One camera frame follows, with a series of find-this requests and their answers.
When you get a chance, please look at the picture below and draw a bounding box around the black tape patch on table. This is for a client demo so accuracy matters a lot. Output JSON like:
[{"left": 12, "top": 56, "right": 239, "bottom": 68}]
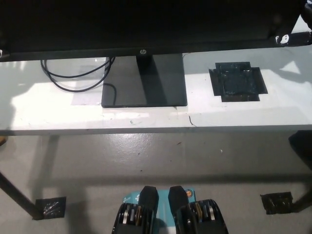
[{"left": 208, "top": 61, "right": 269, "bottom": 103}]

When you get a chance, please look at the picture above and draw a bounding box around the dark bulky object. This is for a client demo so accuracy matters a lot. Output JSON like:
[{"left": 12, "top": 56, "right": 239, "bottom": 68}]
[{"left": 288, "top": 130, "right": 312, "bottom": 173}]

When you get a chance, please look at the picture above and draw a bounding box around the black ribbed robot body block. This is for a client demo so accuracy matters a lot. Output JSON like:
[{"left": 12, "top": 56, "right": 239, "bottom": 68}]
[
  {"left": 168, "top": 185, "right": 231, "bottom": 234},
  {"left": 111, "top": 185, "right": 160, "bottom": 234}
]

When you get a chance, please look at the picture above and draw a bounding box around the black floor tape patch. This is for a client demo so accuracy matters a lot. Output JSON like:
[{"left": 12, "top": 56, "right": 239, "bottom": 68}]
[
  {"left": 259, "top": 192, "right": 294, "bottom": 215},
  {"left": 35, "top": 196, "right": 67, "bottom": 220}
]

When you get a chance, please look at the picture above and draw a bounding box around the black HP monitor with stand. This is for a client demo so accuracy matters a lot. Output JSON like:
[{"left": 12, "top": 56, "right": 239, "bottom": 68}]
[{"left": 0, "top": 0, "right": 302, "bottom": 109}]

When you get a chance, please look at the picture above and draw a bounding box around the dark metal table leg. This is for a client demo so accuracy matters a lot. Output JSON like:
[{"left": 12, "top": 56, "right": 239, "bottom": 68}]
[
  {"left": 0, "top": 170, "right": 41, "bottom": 220},
  {"left": 292, "top": 189, "right": 312, "bottom": 214}
]

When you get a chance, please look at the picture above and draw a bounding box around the black ribbed right robot body block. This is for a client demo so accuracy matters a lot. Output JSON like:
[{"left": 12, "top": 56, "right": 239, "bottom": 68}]
[{"left": 168, "top": 185, "right": 231, "bottom": 234}]

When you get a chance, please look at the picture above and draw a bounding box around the black cable long loop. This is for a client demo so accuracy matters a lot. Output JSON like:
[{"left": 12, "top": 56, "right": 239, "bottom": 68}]
[{"left": 40, "top": 56, "right": 117, "bottom": 93}]

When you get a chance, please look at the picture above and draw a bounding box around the black ribbed left robot body block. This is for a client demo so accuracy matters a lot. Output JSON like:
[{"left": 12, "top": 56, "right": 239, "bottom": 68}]
[{"left": 111, "top": 185, "right": 160, "bottom": 234}]

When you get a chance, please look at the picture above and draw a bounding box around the black cable short loop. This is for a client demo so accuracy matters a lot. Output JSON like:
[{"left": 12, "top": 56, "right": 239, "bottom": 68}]
[{"left": 43, "top": 57, "right": 110, "bottom": 78}]

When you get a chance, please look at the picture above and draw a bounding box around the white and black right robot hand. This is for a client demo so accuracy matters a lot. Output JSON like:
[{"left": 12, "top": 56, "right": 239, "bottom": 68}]
[{"left": 273, "top": 31, "right": 312, "bottom": 47}]

